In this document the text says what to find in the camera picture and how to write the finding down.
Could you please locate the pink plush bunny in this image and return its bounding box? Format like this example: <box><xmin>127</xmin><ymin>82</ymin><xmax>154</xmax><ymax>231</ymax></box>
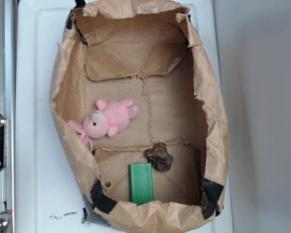
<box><xmin>68</xmin><ymin>99</ymin><xmax>140</xmax><ymax>149</ymax></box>

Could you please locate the green rectangular block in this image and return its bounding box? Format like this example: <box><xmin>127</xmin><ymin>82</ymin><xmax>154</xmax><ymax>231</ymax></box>
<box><xmin>129</xmin><ymin>163</ymin><xmax>154</xmax><ymax>205</ymax></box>

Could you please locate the brown rock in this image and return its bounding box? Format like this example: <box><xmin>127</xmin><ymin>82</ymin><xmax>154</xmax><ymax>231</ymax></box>
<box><xmin>145</xmin><ymin>142</ymin><xmax>174</xmax><ymax>172</ymax></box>

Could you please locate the aluminium frame rail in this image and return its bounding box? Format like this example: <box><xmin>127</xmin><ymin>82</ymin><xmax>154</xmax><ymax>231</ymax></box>
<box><xmin>0</xmin><ymin>0</ymin><xmax>17</xmax><ymax>232</ymax></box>

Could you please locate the brown paper bag bin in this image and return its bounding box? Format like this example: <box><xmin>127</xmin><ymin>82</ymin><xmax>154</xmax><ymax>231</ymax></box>
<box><xmin>50</xmin><ymin>0</ymin><xmax>229</xmax><ymax>233</ymax></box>

